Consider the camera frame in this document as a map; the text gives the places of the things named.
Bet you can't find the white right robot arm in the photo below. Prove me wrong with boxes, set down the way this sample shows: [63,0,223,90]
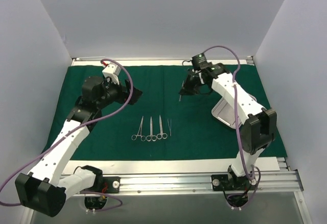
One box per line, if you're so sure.
[179,62,277,190]

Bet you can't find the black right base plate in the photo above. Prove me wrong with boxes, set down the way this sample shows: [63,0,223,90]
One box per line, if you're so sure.
[211,173,254,191]

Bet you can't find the steel instrument tray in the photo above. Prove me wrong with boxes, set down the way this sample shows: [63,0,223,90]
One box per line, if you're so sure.
[211,92,258,131]

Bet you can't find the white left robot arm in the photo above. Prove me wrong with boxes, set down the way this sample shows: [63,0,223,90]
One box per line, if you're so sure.
[15,77,143,217]

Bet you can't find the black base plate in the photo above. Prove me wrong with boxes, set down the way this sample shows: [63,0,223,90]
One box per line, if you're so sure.
[79,176,121,193]
[211,173,254,191]

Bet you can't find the steel surgical scissors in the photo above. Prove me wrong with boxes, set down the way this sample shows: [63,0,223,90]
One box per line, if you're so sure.
[146,116,157,142]

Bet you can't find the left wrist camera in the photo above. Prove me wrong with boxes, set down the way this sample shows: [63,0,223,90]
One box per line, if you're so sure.
[101,59,121,85]

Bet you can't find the aluminium front rail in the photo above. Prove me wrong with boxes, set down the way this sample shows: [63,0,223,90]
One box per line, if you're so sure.
[28,170,305,198]

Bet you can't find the steel forceps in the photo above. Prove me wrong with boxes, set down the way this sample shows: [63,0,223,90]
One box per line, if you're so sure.
[131,117,146,141]
[156,115,168,140]

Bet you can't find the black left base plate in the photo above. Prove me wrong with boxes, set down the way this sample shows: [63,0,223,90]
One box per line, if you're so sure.
[79,176,121,193]

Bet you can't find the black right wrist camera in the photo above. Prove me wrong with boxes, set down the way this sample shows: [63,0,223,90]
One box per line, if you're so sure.
[191,53,212,71]

